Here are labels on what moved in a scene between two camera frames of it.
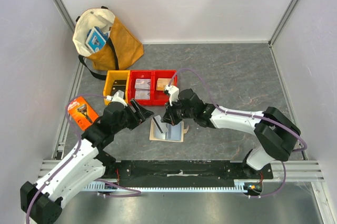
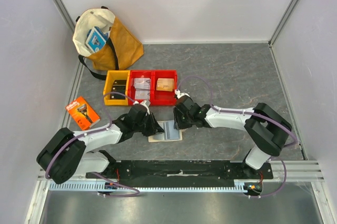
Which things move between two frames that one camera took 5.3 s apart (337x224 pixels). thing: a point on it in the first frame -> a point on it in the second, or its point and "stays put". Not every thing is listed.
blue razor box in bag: x=96 y=38 stays put
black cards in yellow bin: x=119 y=85 stays put
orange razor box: x=81 y=112 stays put
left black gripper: x=137 y=119 -> x=155 y=127
